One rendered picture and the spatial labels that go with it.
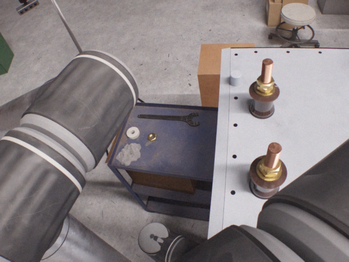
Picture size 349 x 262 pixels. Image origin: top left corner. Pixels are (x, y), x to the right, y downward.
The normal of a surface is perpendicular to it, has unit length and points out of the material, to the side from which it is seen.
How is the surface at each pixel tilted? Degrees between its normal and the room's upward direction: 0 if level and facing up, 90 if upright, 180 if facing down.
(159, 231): 13
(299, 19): 0
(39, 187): 55
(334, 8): 90
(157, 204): 0
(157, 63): 0
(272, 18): 90
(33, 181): 48
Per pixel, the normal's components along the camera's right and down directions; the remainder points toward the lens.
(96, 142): 0.89, 0.11
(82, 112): 0.56, -0.29
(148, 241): -0.32, -0.65
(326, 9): -0.15, 0.83
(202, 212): -0.18, -0.54
